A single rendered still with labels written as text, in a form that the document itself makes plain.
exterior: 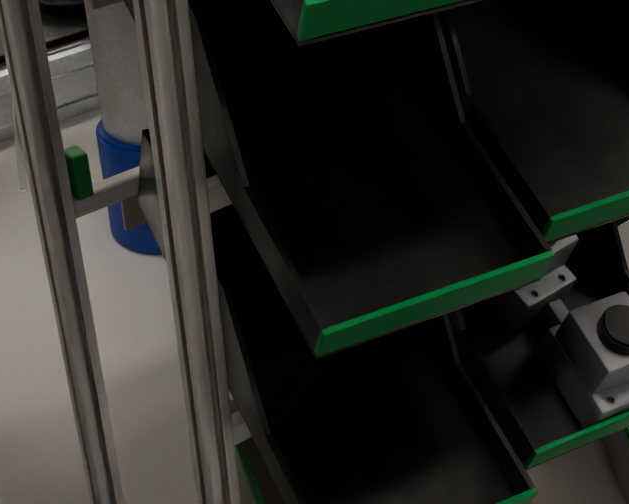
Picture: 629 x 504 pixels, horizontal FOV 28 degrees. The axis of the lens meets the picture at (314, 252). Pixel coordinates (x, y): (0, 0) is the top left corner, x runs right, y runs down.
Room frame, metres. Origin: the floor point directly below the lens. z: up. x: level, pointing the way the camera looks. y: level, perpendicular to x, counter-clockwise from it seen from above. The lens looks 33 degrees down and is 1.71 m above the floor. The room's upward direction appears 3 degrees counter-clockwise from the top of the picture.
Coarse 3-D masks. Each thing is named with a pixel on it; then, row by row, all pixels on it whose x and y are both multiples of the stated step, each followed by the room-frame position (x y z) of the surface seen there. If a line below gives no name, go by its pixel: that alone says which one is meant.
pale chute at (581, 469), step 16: (624, 432) 0.67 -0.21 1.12; (592, 448) 0.68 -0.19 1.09; (608, 448) 0.68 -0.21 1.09; (624, 448) 0.67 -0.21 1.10; (544, 464) 0.67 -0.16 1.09; (560, 464) 0.67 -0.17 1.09; (576, 464) 0.67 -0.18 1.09; (592, 464) 0.67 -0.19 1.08; (608, 464) 0.68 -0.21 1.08; (624, 464) 0.66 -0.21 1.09; (544, 480) 0.66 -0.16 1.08; (560, 480) 0.66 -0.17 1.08; (576, 480) 0.66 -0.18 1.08; (592, 480) 0.67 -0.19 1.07; (608, 480) 0.67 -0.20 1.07; (624, 480) 0.66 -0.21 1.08; (544, 496) 0.65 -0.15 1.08; (560, 496) 0.65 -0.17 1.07; (576, 496) 0.65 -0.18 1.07; (592, 496) 0.66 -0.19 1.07; (608, 496) 0.66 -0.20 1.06; (624, 496) 0.66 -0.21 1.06
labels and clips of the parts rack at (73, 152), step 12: (96, 0) 0.73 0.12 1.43; (108, 0) 0.74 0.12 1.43; (120, 0) 0.74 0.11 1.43; (72, 156) 0.70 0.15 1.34; (84, 156) 0.70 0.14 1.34; (72, 168) 0.70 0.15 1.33; (84, 168) 0.70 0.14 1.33; (72, 180) 0.70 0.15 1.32; (84, 180) 0.70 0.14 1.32; (72, 192) 0.70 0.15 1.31; (84, 192) 0.70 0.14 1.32; (132, 204) 0.74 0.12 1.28; (132, 216) 0.73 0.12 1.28; (132, 228) 0.73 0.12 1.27
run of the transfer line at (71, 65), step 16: (48, 48) 1.77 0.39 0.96; (64, 48) 1.77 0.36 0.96; (80, 48) 1.77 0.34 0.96; (0, 64) 1.72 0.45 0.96; (64, 64) 1.74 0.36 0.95; (80, 64) 1.76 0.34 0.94; (0, 80) 1.68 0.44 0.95; (64, 80) 1.74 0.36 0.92; (80, 80) 1.75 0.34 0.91; (0, 96) 1.68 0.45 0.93; (64, 96) 1.74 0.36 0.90; (80, 96) 1.75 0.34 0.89; (96, 96) 1.77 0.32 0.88; (0, 112) 1.67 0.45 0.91; (64, 112) 1.73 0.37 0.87; (80, 112) 1.75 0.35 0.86; (0, 128) 1.67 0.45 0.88
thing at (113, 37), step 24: (96, 24) 1.36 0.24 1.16; (120, 24) 1.34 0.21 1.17; (96, 48) 1.37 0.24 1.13; (120, 48) 1.34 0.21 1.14; (96, 72) 1.38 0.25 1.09; (120, 72) 1.35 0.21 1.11; (120, 96) 1.35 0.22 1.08; (144, 96) 1.34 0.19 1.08; (120, 120) 1.35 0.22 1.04; (144, 120) 1.34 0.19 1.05
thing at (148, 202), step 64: (256, 256) 0.67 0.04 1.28; (256, 320) 0.62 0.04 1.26; (448, 320) 0.60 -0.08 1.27; (256, 384) 0.55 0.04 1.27; (320, 384) 0.59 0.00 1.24; (384, 384) 0.59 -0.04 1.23; (448, 384) 0.60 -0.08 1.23; (320, 448) 0.55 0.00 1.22; (384, 448) 0.55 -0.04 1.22; (448, 448) 0.56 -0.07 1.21; (512, 448) 0.54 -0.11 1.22
